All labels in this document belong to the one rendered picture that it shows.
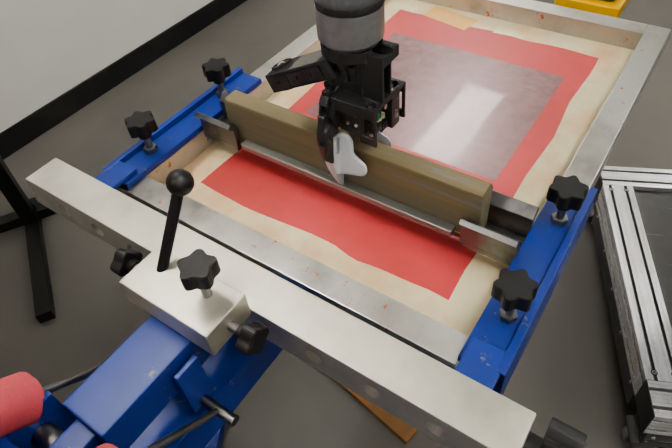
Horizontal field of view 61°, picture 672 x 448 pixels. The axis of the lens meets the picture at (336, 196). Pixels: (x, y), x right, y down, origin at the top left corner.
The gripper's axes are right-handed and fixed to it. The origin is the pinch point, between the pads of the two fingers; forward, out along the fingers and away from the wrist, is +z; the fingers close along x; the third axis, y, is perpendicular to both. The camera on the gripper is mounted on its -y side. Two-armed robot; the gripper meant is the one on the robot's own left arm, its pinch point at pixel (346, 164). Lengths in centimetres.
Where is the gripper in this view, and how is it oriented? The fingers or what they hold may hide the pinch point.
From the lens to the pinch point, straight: 78.9
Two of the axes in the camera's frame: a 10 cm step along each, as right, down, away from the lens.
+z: 0.7, 7.1, 7.0
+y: 8.3, 3.6, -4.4
